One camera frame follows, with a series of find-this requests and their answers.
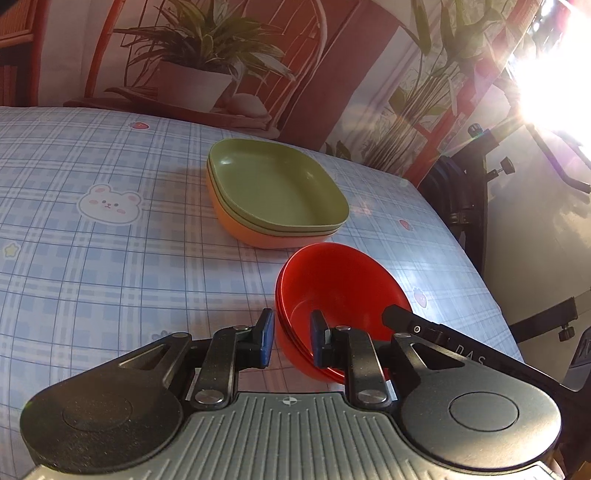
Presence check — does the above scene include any black exercise bike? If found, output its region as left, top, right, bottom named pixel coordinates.
left=419, top=128, right=590, bottom=389

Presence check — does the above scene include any green rectangular plate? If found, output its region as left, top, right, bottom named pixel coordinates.
left=207, top=138, right=351, bottom=228

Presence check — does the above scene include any orange rectangular plate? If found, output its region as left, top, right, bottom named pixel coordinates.
left=206, top=170, right=336, bottom=250

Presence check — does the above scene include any printed room backdrop cloth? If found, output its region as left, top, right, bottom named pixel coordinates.
left=1, top=0, right=540, bottom=184

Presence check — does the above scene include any red plastic bowl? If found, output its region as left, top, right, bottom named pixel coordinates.
left=276, top=242, right=414, bottom=356

